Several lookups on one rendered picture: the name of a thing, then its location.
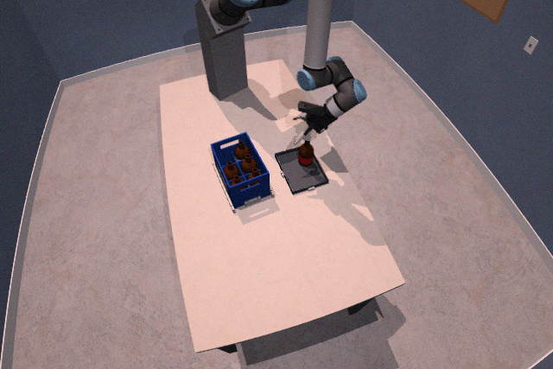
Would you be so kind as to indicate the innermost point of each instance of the grey metal rail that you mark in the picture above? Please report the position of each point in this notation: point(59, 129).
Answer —
point(249, 202)

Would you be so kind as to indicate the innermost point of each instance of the dark blue plastic crate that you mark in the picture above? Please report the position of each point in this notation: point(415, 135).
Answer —
point(237, 196)

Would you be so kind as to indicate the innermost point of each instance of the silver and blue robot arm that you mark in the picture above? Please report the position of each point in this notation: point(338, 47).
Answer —
point(317, 71)

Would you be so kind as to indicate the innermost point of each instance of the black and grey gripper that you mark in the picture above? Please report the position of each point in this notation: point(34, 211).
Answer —
point(314, 122)

